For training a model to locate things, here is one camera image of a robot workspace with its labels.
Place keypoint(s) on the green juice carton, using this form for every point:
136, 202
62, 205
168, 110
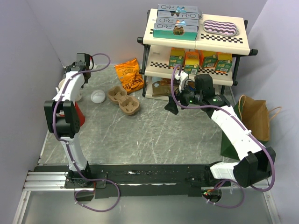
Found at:
176, 57
208, 59
224, 62

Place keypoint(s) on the orange kettle chips bag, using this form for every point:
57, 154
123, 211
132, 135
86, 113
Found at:
129, 76

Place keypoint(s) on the red straw holder cup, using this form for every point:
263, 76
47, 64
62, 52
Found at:
80, 114

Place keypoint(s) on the brown paper bag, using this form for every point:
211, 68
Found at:
256, 117

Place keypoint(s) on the purple wavy pattern pouch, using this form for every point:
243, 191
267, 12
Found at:
227, 29

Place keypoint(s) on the brown cardboard cup carrier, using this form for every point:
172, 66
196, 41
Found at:
128, 104

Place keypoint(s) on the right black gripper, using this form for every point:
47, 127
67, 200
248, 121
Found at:
171, 106

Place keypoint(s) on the teal front R&O box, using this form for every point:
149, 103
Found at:
174, 31

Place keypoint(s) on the brown snack bag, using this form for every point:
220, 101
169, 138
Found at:
161, 88

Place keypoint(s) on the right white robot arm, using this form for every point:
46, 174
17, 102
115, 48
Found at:
255, 161

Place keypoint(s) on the white plastic cup lid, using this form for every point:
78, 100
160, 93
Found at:
98, 96

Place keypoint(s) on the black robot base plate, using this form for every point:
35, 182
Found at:
112, 180

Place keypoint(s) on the grey back R&O box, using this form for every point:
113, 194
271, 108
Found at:
179, 11

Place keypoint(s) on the aluminium rail frame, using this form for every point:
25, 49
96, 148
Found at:
56, 181

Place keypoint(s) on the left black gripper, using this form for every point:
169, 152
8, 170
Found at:
82, 86

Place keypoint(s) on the cream three-tier shelf rack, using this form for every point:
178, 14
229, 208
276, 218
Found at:
157, 51

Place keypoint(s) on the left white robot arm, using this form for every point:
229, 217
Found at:
64, 122

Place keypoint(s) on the white paper coffee cup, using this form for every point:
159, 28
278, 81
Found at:
79, 96

